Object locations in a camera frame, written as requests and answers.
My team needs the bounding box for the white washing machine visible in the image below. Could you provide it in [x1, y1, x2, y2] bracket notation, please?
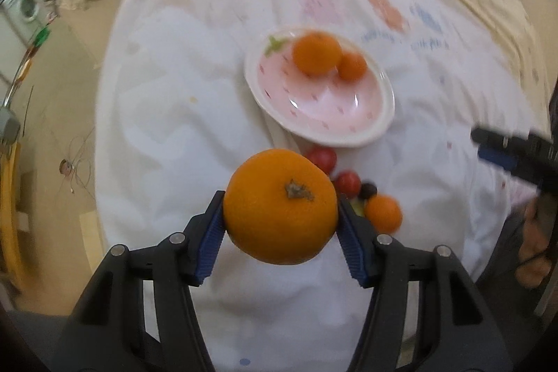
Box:
[0, 0, 46, 37]

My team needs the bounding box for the beige bed base board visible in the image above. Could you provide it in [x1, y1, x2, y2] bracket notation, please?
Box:
[78, 211, 110, 268]

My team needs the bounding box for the medium orange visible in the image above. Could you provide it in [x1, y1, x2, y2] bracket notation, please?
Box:
[292, 31, 343, 77]

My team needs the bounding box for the pink strawberry-print plate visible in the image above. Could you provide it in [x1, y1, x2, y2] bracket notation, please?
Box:
[244, 25, 396, 149]

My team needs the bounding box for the dark grey cloth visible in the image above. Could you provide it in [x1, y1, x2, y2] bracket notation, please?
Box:
[3, 309, 78, 372]

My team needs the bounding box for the white printed blanket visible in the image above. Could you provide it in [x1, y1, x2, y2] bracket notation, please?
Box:
[93, 0, 551, 372]

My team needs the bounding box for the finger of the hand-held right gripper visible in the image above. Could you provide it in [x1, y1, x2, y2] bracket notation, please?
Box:
[476, 148, 558, 195]
[471, 127, 558, 164]

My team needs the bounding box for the large orange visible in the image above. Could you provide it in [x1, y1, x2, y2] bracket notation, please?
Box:
[223, 149, 340, 266]

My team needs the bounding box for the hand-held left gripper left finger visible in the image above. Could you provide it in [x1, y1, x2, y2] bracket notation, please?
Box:
[52, 190, 226, 372]

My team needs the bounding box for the red cherry tomato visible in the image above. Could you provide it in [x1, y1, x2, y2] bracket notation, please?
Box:
[332, 170, 362, 198]
[303, 145, 338, 174]

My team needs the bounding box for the chrome curved tube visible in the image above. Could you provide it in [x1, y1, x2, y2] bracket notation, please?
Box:
[2, 43, 38, 109]

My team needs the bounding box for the green-headed broom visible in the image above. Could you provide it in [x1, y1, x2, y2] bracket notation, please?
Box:
[32, 27, 52, 48]

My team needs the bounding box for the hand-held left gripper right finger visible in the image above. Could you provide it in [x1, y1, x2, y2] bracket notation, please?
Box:
[337, 195, 514, 372]

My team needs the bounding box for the thin dark floor wire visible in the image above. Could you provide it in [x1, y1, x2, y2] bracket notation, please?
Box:
[26, 86, 97, 198]

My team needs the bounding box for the grey square object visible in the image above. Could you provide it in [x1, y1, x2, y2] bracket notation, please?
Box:
[0, 106, 22, 147]

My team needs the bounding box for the person's right hand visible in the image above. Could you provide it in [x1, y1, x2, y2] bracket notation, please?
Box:
[515, 198, 555, 291]

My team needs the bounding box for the small orange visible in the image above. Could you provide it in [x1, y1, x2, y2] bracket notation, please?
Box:
[364, 194, 403, 234]
[337, 52, 369, 83]

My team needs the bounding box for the yellow wooden chair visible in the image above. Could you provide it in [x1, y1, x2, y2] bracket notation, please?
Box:
[0, 141, 28, 296]

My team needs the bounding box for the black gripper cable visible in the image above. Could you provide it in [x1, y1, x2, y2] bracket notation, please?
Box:
[516, 243, 552, 268]

